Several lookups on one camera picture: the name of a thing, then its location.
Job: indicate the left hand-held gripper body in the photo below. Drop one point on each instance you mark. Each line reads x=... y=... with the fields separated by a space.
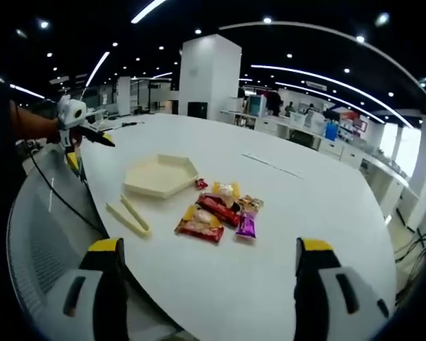
x=71 y=113

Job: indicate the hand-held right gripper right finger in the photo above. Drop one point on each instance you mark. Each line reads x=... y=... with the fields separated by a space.
x=326 y=305

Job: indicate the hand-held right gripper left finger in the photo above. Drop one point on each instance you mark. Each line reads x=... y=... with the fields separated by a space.
x=88 y=305

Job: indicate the cream hexagonal container tray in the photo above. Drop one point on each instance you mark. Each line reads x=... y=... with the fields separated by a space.
x=156 y=175

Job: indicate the cream plastic food tongs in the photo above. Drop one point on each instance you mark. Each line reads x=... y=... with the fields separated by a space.
x=136 y=222

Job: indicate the purple food packet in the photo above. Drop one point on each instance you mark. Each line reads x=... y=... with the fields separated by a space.
x=248 y=225

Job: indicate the small red candy food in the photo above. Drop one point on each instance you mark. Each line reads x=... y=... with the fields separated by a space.
x=201 y=183

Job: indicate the brown gold food packet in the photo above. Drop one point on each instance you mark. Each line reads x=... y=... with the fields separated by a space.
x=252 y=203

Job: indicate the red yellow food packet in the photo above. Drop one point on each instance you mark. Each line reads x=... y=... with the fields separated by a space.
x=200 y=225

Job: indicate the yellow clear food packet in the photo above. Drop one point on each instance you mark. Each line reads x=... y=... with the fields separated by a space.
x=227 y=192

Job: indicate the long red food packet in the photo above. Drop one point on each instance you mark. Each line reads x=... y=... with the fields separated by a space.
x=220 y=209

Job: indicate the black pen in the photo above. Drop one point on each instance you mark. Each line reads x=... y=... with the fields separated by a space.
x=131 y=123

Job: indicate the grey mesh chair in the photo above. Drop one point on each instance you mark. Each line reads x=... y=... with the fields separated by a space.
x=39 y=241

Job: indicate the white square pillar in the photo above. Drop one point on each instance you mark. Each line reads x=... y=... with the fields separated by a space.
x=209 y=74

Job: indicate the light blue monitor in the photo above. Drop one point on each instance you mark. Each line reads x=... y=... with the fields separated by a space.
x=256 y=105

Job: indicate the white background counter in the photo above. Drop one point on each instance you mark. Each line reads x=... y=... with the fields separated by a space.
x=341 y=142

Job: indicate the blue box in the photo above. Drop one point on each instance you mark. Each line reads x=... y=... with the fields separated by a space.
x=331 y=130

